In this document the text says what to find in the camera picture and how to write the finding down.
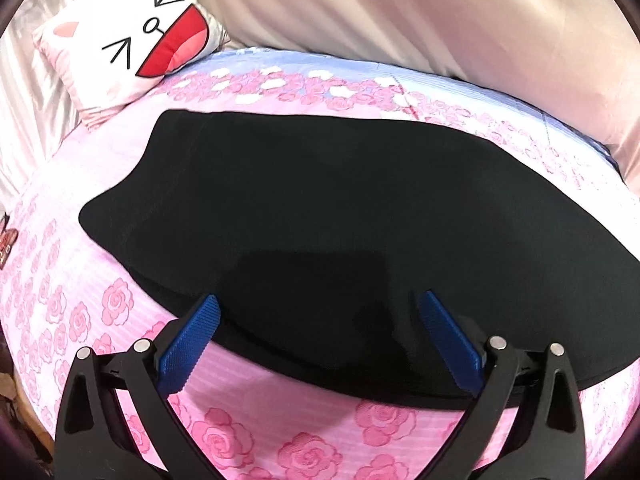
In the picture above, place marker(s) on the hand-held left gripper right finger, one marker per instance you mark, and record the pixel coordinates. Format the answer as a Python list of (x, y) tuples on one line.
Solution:
[(449, 341)]

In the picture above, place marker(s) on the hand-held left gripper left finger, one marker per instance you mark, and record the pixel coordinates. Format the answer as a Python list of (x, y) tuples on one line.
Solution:
[(192, 341)]

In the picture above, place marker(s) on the black pants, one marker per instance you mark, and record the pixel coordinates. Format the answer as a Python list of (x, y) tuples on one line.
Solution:
[(325, 210)]

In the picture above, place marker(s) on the pink floral blanket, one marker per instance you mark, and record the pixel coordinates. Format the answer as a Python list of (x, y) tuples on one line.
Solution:
[(100, 230)]

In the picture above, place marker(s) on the brown crumpled paper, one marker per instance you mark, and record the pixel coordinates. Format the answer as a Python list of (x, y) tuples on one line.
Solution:
[(25, 425)]

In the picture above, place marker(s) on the small red patch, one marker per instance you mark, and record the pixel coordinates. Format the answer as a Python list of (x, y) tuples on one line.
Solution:
[(7, 245)]

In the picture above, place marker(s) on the shiny pale pink curtain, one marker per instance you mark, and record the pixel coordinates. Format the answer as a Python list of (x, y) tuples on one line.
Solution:
[(30, 105)]

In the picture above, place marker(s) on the cartoon face pillow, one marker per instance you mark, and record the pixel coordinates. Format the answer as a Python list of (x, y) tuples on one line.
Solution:
[(100, 60)]

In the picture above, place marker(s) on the beige cloth cover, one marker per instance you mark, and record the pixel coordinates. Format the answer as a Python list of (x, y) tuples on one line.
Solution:
[(400, 10)]

